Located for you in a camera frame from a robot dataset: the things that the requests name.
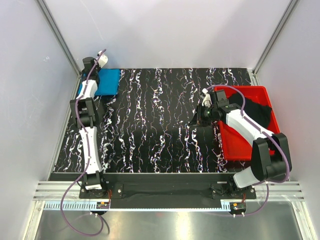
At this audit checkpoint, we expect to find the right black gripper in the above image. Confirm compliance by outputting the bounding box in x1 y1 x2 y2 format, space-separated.
188 103 217 128

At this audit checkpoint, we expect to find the blue t-shirt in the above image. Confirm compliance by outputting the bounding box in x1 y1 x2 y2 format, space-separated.
77 68 121 98

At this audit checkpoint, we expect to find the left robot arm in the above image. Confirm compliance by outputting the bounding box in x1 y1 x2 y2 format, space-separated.
69 57 108 199

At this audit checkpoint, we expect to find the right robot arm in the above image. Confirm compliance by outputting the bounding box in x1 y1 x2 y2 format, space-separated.
188 87 292 199

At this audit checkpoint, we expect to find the red plastic bin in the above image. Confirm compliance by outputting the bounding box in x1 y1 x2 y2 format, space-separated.
217 86 280 161

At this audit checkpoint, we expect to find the black t-shirt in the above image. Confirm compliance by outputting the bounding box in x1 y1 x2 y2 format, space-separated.
228 93 272 128

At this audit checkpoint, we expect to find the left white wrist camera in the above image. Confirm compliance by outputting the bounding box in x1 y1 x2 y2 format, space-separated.
96 50 108 68

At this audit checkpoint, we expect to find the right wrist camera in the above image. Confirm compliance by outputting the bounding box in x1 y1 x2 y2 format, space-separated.
202 88 212 108

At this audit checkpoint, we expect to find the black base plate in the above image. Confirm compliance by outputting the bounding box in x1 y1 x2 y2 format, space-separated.
49 172 287 210

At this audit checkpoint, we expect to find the left aluminium frame post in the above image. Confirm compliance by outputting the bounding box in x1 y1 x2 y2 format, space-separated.
35 0 81 77

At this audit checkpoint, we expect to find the aluminium frame post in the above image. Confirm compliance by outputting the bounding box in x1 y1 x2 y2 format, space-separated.
35 0 81 77
252 0 300 77

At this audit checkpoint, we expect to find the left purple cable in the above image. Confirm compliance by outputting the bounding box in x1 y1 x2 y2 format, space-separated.
60 48 111 236

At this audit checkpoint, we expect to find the aluminium rail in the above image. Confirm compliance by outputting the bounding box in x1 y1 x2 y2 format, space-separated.
33 181 305 212

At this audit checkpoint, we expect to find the right aluminium frame post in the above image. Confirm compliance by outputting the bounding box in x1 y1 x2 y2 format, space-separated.
252 0 300 77

